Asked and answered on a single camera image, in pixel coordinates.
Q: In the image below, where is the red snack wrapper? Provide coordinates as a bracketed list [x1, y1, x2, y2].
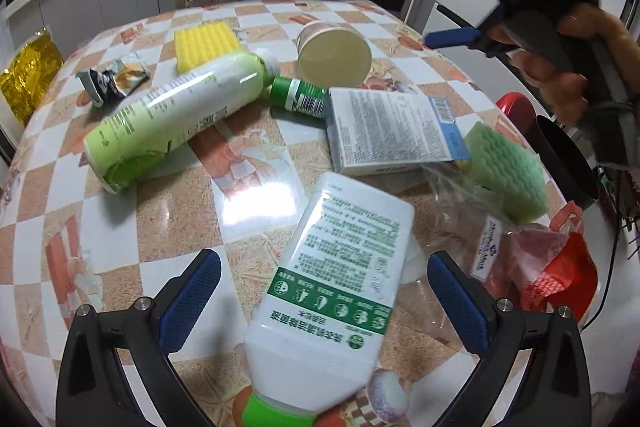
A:
[485, 202, 598, 321]

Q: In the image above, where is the paper cup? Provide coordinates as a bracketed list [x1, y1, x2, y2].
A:
[296, 20, 372, 89]

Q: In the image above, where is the clear plastic bag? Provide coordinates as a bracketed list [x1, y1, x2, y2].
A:
[396, 166, 520, 350]

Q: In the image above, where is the white detergent bottle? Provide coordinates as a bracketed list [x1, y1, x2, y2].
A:
[242, 172, 414, 426]

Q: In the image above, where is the black trash bin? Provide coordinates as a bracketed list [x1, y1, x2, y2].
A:
[536, 115, 599, 210]

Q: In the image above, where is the person's right hand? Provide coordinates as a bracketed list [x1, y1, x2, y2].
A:
[487, 2, 640, 126]

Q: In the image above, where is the red plastic stool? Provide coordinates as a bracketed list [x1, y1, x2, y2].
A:
[496, 92, 536, 134]

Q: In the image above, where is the blue white carton box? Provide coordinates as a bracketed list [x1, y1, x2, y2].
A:
[324, 88, 471, 176]

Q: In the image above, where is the green sponge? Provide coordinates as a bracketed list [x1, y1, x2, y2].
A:
[462, 122, 548, 225]

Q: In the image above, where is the small green bottle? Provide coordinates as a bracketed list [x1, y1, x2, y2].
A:
[269, 76, 329, 119]

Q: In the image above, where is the light green bottle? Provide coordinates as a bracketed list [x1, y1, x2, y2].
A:
[84, 49, 281, 193]

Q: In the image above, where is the yellow sponge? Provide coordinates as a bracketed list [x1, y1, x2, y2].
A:
[174, 22, 244, 75]

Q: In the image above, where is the crumpled small wrapper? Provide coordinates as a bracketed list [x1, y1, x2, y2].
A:
[76, 53, 150, 107]

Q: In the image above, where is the gold foil bag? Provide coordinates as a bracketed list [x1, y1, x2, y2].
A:
[1, 28, 64, 126]

